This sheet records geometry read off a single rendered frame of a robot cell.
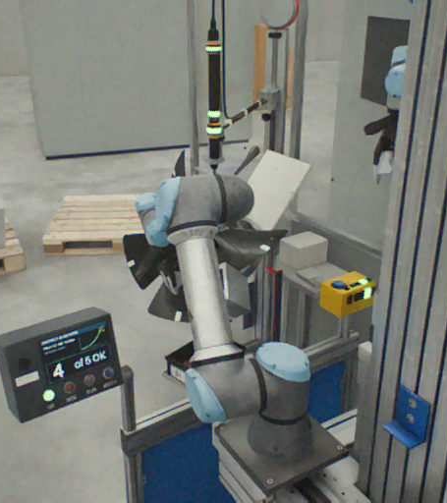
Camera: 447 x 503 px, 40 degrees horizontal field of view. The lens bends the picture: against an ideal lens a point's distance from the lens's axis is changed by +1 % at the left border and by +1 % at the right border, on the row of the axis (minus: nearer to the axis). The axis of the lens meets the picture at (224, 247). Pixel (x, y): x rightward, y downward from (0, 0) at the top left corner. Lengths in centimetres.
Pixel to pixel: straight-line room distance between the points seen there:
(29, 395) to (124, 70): 618
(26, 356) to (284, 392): 59
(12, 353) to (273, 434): 61
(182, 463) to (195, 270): 83
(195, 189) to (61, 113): 613
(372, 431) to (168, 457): 74
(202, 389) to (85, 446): 185
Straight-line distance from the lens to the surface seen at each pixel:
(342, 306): 205
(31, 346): 149
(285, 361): 133
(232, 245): 201
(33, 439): 319
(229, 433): 150
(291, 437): 141
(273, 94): 254
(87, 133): 752
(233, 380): 130
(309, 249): 262
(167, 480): 201
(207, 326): 131
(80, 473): 297
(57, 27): 732
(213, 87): 197
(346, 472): 157
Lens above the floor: 202
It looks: 24 degrees down
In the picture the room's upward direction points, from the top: straight up
